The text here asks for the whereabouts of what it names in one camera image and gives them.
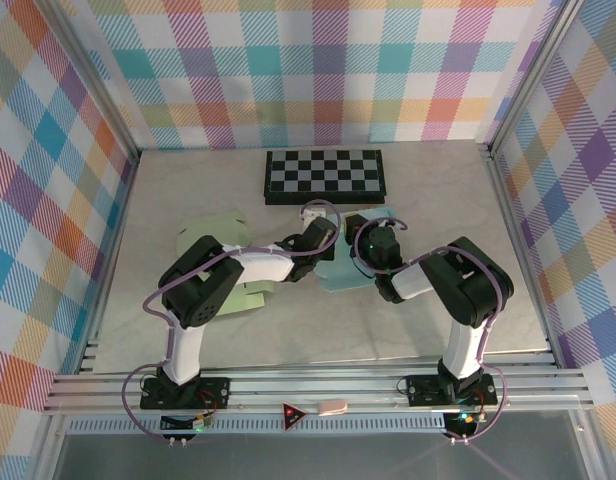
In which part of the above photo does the aluminium side rail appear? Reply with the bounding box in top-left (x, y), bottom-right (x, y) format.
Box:
top-left (77, 149), bottom-right (142, 374)
top-left (485, 144), bottom-right (562, 371)

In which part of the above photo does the black grey chessboard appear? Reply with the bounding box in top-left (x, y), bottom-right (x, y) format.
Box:
top-left (261, 148), bottom-right (389, 207)

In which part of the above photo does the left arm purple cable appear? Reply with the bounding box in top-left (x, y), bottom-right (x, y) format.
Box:
top-left (122, 198), bottom-right (340, 444)

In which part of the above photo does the blue paper box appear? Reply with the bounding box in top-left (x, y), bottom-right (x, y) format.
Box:
top-left (316, 202), bottom-right (397, 294)

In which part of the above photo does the green paper box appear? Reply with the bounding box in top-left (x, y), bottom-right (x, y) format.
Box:
top-left (175, 209), bottom-right (277, 317)

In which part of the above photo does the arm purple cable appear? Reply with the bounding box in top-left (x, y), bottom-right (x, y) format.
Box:
top-left (354, 217), bottom-right (509, 444)
top-left (122, 198), bottom-right (340, 444)

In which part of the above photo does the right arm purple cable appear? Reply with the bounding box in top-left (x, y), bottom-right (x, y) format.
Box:
top-left (354, 217), bottom-right (509, 444)

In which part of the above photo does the aluminium frame rail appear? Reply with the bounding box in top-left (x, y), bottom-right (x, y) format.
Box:
top-left (41, 367), bottom-right (597, 416)

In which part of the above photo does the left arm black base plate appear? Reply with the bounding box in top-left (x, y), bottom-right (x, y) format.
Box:
top-left (139, 375), bottom-right (232, 411)

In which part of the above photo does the aluminium frame post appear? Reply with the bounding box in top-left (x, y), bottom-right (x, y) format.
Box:
top-left (46, 0), bottom-right (142, 166)
top-left (485, 0), bottom-right (592, 159)

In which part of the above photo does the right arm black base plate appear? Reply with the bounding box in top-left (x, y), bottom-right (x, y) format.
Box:
top-left (405, 372), bottom-right (499, 407)

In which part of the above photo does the red black triangle button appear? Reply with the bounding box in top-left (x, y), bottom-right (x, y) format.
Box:
top-left (281, 401), bottom-right (309, 431)

